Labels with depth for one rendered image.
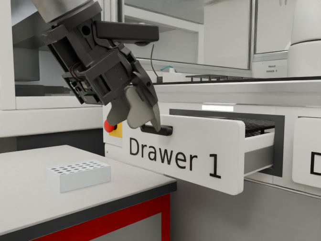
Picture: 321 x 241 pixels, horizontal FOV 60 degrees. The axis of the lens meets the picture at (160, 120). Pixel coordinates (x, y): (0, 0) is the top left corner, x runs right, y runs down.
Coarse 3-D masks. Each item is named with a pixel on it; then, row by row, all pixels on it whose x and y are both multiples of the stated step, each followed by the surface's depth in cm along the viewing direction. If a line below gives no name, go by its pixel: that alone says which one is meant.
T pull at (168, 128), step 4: (140, 128) 50; (148, 128) 49; (152, 128) 48; (160, 128) 47; (164, 128) 46; (168, 128) 46; (172, 128) 49; (148, 132) 49; (152, 132) 48; (156, 132) 47; (160, 132) 47; (164, 132) 46; (168, 132) 45
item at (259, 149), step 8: (256, 136) 48; (264, 136) 49; (272, 136) 51; (248, 144) 46; (256, 144) 47; (264, 144) 49; (272, 144) 51; (248, 152) 45; (256, 152) 47; (264, 152) 49; (272, 152) 51; (248, 160) 45; (256, 160) 47; (264, 160) 49; (272, 160) 51; (248, 168) 46; (256, 168) 47; (264, 168) 50
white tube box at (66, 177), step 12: (48, 168) 64; (60, 168) 64; (72, 168) 64; (84, 168) 64; (96, 168) 64; (108, 168) 66; (48, 180) 63; (60, 180) 58; (72, 180) 60; (84, 180) 62; (96, 180) 64; (108, 180) 66; (60, 192) 58
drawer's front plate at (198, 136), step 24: (168, 120) 50; (192, 120) 46; (216, 120) 42; (144, 144) 56; (168, 144) 51; (192, 144) 46; (216, 144) 43; (240, 144) 40; (168, 168) 51; (192, 168) 47; (240, 168) 41; (240, 192) 42
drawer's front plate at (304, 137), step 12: (300, 120) 46; (312, 120) 44; (300, 132) 46; (312, 132) 44; (300, 144) 46; (312, 144) 45; (300, 156) 46; (300, 168) 46; (300, 180) 46; (312, 180) 45
